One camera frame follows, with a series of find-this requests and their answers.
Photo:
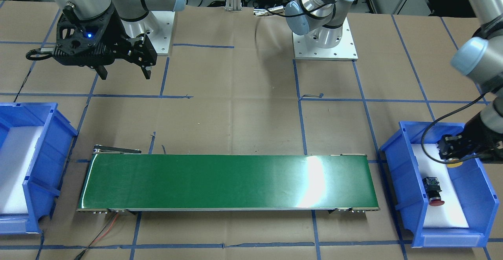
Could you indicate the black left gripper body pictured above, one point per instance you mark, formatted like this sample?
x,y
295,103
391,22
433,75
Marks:
x,y
480,135

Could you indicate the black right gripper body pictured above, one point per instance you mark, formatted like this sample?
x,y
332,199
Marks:
x,y
116,30

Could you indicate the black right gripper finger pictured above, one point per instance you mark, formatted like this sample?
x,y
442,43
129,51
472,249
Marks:
x,y
144,54
101,72

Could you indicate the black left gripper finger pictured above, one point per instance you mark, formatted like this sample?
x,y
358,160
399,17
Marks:
x,y
450,140
451,152

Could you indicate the yellow push button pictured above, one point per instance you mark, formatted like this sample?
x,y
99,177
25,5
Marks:
x,y
453,163

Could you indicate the red push button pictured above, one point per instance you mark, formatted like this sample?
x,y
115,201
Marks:
x,y
433,189

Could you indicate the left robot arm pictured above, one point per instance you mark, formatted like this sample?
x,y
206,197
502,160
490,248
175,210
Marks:
x,y
479,59

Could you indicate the blue bin on robot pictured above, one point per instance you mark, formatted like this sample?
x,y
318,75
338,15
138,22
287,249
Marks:
x,y
471,203
42,184

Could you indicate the green conveyor belt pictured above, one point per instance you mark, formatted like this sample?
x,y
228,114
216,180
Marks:
x,y
165,182

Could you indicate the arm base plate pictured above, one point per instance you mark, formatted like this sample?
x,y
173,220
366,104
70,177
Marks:
x,y
326,44
158,26

